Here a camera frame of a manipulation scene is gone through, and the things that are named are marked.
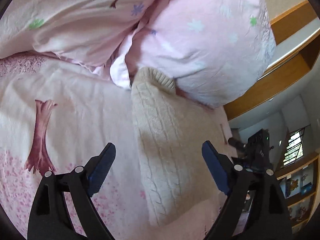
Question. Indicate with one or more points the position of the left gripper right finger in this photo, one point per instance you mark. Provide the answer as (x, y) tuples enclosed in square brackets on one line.
[(268, 217)]

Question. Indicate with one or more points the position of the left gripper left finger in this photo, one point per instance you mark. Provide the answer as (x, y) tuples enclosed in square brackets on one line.
[(49, 217)]

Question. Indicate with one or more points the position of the cream cable-knit sweater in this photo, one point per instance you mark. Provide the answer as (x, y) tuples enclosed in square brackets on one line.
[(170, 131)]

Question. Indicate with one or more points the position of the wooden bookshelf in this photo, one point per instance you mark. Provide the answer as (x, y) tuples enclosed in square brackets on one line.
[(299, 183)]

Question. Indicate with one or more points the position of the pink floral bed sheet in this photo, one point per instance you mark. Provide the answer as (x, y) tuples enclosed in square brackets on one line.
[(55, 116)]

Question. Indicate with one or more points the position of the pink floral pillow front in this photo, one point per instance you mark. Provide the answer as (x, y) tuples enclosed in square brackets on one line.
[(215, 50)]

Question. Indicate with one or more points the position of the pink floral pillow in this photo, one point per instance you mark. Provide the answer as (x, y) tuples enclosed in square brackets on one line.
[(215, 50), (84, 31)]

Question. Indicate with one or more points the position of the pink floral pillow back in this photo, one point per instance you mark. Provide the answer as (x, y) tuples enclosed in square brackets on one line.
[(84, 31)]

